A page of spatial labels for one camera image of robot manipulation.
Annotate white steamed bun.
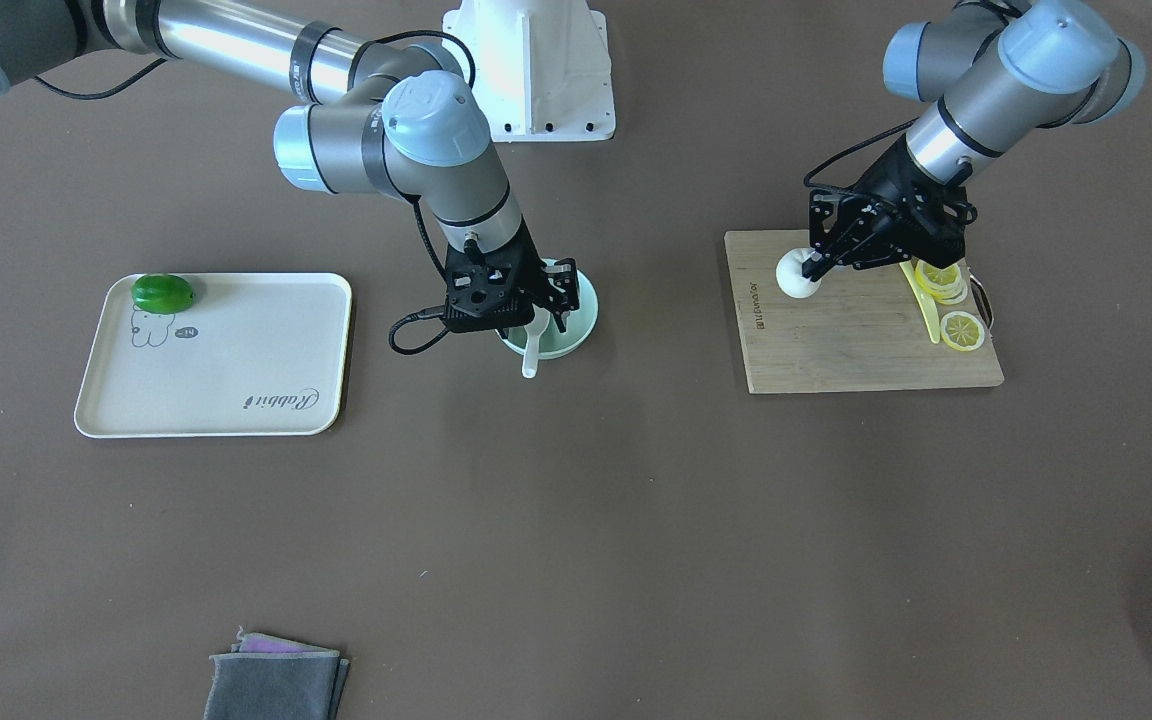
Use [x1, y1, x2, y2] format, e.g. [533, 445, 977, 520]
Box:
[774, 247, 820, 300]

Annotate mint green bowl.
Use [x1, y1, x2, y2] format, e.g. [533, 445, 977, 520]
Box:
[540, 270, 599, 361]

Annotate black cable image right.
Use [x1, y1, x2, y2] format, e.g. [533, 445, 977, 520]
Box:
[803, 118, 916, 195]

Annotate green pepper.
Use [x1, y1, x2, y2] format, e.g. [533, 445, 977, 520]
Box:
[131, 273, 195, 314]

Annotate wooden cutting board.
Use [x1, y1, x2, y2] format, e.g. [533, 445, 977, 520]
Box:
[723, 232, 1005, 395]

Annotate stacked lemon slices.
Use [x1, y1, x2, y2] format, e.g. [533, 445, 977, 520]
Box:
[914, 260, 969, 306]

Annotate black cable image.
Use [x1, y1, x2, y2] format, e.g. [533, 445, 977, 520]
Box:
[803, 118, 916, 195]
[32, 30, 477, 357]

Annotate black cable image left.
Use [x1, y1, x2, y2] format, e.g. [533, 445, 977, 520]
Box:
[32, 30, 477, 357]

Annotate purple cloth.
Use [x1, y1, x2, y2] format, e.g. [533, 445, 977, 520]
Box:
[230, 628, 340, 657]

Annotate grey folded cloth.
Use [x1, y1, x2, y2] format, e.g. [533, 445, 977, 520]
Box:
[204, 651, 349, 719]

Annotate cream rectangular serving tray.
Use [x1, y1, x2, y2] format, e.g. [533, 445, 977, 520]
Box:
[74, 273, 353, 439]

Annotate yellow plastic knife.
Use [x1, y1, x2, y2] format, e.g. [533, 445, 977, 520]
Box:
[899, 262, 942, 344]

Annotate white ceramic spoon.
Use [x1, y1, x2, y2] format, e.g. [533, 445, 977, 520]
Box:
[521, 310, 552, 379]

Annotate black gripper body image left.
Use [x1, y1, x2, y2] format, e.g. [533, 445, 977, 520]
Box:
[444, 223, 550, 334]

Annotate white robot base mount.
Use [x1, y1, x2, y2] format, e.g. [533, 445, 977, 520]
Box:
[442, 1, 617, 143]

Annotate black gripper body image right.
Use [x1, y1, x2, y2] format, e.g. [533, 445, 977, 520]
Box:
[809, 138, 977, 268]

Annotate single lemon slice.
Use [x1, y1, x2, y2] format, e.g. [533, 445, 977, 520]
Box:
[940, 311, 988, 353]

